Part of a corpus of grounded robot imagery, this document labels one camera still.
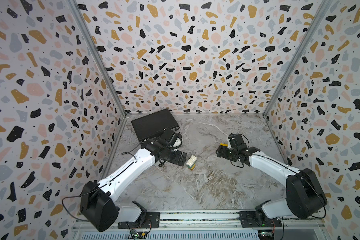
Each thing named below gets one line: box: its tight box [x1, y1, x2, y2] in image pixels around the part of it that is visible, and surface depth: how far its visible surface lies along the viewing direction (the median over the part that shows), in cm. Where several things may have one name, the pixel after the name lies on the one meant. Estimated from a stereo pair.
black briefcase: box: [131, 108, 179, 143], surface depth 115 cm
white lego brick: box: [186, 155, 198, 168], surface depth 87 cm
